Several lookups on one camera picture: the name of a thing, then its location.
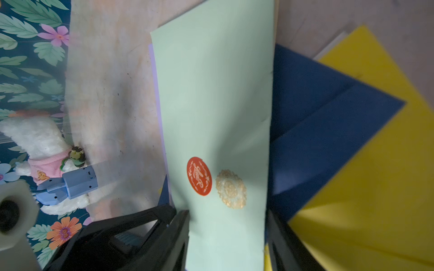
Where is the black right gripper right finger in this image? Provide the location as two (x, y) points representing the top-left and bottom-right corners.
(266, 210), (325, 271)

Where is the dark blue envelope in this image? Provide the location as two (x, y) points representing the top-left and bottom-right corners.
(267, 45), (405, 221)

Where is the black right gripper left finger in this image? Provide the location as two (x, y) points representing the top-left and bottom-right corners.
(44, 204), (190, 271)

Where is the lavender envelope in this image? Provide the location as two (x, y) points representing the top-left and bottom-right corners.
(148, 44), (174, 207)

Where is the yellow envelope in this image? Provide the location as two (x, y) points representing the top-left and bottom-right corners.
(279, 26), (434, 271)

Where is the light green envelope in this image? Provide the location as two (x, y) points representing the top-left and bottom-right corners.
(151, 1), (275, 271)

